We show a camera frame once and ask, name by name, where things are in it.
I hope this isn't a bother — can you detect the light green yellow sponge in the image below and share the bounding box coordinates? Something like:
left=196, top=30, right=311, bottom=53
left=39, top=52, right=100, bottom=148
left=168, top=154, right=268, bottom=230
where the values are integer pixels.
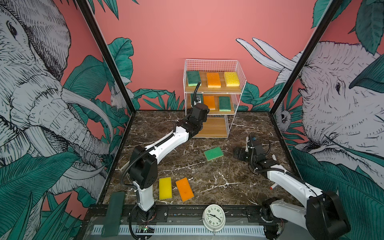
left=204, top=147, right=224, bottom=161

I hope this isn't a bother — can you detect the dark green sponge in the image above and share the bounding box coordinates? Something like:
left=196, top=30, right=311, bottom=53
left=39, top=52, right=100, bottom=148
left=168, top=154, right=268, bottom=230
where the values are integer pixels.
left=191, top=94, right=204, bottom=106
left=187, top=71, right=201, bottom=87
left=219, top=96, right=232, bottom=112

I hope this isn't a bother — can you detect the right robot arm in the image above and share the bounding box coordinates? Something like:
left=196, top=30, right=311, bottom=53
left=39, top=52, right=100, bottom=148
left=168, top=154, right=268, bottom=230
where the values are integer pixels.
left=233, top=135, right=351, bottom=240

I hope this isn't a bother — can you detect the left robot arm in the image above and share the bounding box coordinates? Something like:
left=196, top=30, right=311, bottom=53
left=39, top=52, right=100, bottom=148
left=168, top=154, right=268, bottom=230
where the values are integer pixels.
left=120, top=102, right=210, bottom=222

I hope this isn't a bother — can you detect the red capped marker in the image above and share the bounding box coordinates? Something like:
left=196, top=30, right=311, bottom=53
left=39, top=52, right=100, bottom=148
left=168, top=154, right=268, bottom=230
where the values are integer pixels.
left=270, top=183, right=278, bottom=190

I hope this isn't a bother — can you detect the orange sponge tilted front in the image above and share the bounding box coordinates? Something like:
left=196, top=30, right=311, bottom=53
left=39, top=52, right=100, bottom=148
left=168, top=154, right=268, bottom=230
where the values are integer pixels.
left=176, top=178, right=194, bottom=202

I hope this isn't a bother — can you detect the white analog clock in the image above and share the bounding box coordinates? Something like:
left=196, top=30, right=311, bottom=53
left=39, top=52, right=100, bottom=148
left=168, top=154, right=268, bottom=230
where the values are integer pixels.
left=200, top=204, right=228, bottom=235

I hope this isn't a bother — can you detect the yellow sponge on table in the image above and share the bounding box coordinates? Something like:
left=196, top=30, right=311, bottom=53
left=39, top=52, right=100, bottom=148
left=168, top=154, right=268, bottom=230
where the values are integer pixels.
left=159, top=177, right=173, bottom=200

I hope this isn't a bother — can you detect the dark green cloth pad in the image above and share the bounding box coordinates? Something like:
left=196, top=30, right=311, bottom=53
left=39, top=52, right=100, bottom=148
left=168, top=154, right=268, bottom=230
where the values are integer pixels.
left=101, top=192, right=126, bottom=238

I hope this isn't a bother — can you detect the white wire wooden shelf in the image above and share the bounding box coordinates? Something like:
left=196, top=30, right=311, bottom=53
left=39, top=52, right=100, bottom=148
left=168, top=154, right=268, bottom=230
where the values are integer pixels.
left=183, top=59, right=247, bottom=138

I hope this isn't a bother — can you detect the white slotted cable duct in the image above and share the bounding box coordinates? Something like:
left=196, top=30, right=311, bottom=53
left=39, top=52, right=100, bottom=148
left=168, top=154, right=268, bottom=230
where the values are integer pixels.
left=89, top=224, right=266, bottom=238

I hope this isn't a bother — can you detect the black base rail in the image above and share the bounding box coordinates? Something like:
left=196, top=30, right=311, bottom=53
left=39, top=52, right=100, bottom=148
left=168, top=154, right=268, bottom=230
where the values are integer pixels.
left=80, top=203, right=328, bottom=240

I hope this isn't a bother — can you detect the black frame post right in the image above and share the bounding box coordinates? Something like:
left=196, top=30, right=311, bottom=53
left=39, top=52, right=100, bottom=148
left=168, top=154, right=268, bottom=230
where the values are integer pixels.
left=269, top=0, right=344, bottom=116

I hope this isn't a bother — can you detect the black frame post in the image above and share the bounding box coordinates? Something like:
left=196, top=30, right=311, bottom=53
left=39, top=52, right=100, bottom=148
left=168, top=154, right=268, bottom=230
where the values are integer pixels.
left=74, top=0, right=136, bottom=115
left=269, top=0, right=344, bottom=116

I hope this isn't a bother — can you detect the black frame post left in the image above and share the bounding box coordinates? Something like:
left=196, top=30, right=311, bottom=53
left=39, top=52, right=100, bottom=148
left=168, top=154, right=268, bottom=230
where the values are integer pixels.
left=74, top=0, right=136, bottom=115

